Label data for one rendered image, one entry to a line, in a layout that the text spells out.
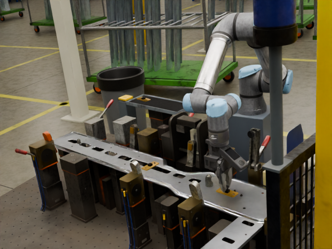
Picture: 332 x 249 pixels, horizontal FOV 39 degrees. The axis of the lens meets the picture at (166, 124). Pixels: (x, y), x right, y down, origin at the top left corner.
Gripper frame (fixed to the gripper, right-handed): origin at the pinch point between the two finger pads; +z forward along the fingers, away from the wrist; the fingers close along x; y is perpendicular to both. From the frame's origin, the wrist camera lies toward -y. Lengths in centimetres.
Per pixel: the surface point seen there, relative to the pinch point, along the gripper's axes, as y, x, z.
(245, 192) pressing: -3.3, -7.3, 4.7
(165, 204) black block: 19.5, 14.9, 5.5
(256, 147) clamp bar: -1.6, -19.0, -9.6
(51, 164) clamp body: 102, 12, 10
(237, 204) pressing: -5.3, 1.3, 4.6
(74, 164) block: 76, 16, 2
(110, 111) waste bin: 265, -163, 69
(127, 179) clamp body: 40.1, 15.0, 0.0
